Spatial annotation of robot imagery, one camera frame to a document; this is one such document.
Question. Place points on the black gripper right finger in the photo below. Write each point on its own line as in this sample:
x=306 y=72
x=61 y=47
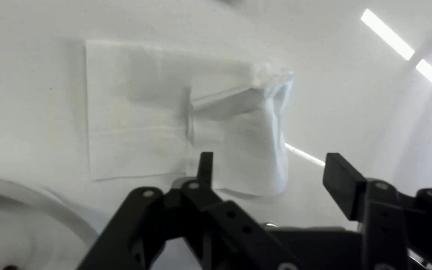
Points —
x=385 y=219

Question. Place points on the thin white paper towel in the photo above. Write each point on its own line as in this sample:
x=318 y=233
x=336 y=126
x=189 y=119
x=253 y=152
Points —
x=135 y=125

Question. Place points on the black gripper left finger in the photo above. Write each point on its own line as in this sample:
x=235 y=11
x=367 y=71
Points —
x=225 y=225

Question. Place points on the white bowl with few crumbs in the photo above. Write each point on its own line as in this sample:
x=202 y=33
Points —
x=6 y=234

